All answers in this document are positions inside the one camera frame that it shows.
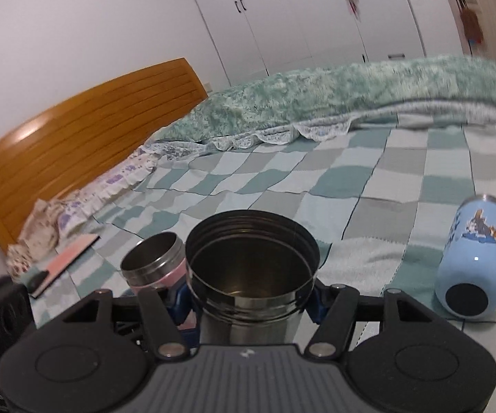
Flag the silver steel cup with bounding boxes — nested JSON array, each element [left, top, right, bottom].
[[185, 210, 320, 346]]

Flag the pink cup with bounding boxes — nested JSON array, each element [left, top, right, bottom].
[[119, 231, 200, 332]]

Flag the light blue cartoon cup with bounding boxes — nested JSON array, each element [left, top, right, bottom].
[[434, 194, 496, 320]]

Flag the pink notebook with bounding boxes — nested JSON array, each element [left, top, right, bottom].
[[26, 234, 99, 299]]

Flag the crumpled floral cloth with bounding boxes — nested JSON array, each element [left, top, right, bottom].
[[6, 199, 66, 282]]

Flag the green checkered bed blanket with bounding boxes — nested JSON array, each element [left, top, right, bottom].
[[32, 123, 496, 324]]

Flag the floral frilled pillow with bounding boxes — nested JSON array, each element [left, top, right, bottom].
[[56, 143, 182, 240]]

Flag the wooden headboard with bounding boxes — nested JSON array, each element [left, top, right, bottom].
[[0, 58, 208, 251]]

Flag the green fluffy quilt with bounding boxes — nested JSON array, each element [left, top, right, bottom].
[[144, 56, 496, 159]]

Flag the white wardrobe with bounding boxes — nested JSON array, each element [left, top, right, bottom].
[[194, 0, 463, 85]]

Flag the brown hanging door ornament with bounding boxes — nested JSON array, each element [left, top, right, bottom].
[[460, 7, 484, 45]]

